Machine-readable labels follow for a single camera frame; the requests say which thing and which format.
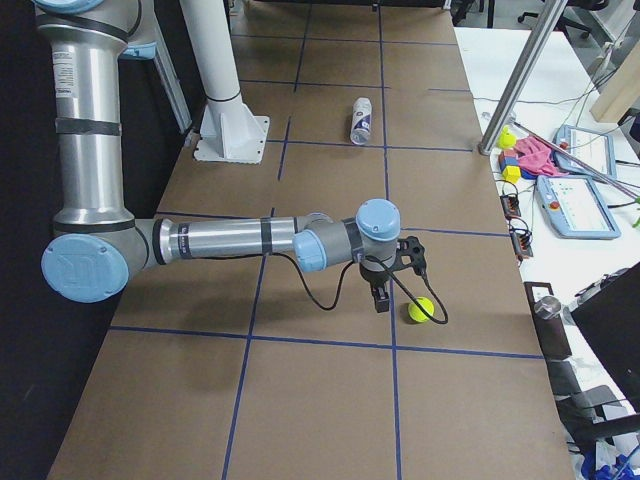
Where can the red cube block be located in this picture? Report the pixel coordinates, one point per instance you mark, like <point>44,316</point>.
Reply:
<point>507,155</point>

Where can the far teach pendant tablet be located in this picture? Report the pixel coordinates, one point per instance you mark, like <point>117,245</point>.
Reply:
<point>593,148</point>

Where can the orange relay board far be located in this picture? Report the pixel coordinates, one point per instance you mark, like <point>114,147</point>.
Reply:
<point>510,205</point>

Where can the yellow cube block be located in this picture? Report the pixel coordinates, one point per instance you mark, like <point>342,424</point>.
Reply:
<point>511,173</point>

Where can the steel cylinder weight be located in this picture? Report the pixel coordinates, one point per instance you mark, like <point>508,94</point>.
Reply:
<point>547,307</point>

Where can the pink cloth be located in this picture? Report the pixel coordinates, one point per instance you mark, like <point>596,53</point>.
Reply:
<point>535,157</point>

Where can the blue cube block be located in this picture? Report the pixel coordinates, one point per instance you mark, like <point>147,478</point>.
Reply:
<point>509,165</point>

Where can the yellow tennis ball far right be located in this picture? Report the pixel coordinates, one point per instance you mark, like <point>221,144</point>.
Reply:
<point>421,309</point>

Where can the orange relay board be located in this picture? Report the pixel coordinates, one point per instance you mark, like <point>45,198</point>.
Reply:
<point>510,205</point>
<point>521,241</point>

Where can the black monitor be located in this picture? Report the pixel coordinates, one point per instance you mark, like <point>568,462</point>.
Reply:
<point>608,319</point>

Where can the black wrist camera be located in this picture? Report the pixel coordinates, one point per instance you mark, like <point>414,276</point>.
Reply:
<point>411,254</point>

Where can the teach pendant tablet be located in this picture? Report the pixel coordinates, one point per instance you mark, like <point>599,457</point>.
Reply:
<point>575,208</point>
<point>593,148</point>

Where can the near teach pendant tablet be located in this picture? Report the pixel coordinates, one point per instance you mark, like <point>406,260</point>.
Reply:
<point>575,208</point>

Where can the white tennis ball can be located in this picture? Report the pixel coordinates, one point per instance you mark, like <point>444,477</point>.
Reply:
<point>360,131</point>

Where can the orange relay board near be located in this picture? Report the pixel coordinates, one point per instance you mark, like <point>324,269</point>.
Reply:
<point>521,241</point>

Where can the white camera mast with base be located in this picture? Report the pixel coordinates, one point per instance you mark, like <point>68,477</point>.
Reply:
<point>229,131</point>

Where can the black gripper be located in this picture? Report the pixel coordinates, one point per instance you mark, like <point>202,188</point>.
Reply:
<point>372,276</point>

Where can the aluminium frame post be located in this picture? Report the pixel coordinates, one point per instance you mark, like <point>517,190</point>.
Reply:
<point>532,49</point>

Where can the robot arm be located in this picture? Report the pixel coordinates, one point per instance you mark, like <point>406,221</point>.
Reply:
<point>106,231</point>

